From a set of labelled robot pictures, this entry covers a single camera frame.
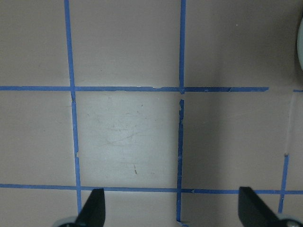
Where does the pale green steel pot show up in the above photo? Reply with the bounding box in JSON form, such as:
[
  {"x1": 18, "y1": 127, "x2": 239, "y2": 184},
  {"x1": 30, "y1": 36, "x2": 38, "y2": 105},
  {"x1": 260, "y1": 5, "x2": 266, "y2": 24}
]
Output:
[{"x1": 296, "y1": 17, "x2": 303, "y2": 69}]

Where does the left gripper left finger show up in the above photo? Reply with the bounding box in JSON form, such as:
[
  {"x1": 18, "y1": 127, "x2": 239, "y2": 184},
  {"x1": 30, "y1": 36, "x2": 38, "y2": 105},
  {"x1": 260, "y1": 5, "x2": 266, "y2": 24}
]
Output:
[{"x1": 53, "y1": 188, "x2": 106, "y2": 227}]

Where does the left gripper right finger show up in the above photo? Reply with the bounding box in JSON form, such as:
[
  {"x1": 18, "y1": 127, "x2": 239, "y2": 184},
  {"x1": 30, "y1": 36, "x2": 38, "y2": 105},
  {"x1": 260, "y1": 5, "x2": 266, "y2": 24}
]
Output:
[{"x1": 238, "y1": 186, "x2": 303, "y2": 227}]

